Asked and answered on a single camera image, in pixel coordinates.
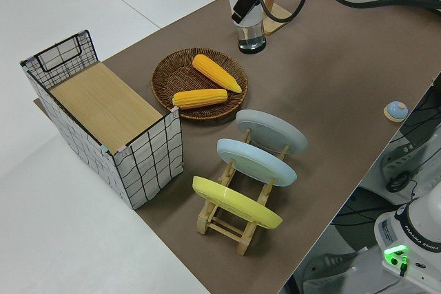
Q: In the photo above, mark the brown table mat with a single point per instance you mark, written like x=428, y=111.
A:
x=327, y=66

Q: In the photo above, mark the wooden plate rack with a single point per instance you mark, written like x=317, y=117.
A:
x=202, y=223

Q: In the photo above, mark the brown wicker basket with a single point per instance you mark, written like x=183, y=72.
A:
x=172, y=77

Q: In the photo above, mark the grey plate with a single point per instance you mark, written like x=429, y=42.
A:
x=268, y=128

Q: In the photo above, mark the white power strip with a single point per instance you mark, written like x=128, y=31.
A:
x=401, y=156

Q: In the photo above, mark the yellow corn cob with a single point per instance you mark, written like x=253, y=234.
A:
x=200, y=98
x=213, y=70

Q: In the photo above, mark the wooden mug tree stand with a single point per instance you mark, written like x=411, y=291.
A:
x=282, y=11

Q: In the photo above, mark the light blue plate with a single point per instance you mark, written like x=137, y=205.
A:
x=255, y=163

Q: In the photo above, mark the yellow plate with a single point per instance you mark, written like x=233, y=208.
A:
x=234, y=202

